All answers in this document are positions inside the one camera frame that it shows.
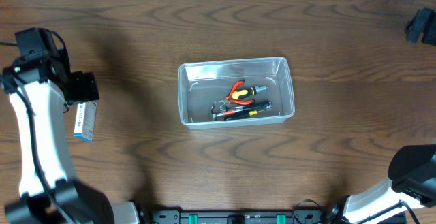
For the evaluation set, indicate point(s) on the red black cutting pliers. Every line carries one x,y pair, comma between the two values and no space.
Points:
227,100

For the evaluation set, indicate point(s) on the clear plastic container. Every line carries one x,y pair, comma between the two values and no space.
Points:
202,85

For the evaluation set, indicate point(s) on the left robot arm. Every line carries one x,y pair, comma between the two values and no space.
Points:
41,88

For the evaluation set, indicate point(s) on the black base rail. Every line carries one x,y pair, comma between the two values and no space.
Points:
238,217

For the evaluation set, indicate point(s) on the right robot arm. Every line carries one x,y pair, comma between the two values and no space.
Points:
410,185

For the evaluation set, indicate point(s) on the blue white cardboard box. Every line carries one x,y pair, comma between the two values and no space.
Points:
85,121

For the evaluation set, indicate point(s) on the stubby black yellow screwdriver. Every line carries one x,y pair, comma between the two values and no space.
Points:
245,93

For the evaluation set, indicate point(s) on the black yellow precision screwdriver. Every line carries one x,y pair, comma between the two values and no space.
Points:
241,115

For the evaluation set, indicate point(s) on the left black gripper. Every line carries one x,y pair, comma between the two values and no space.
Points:
83,86

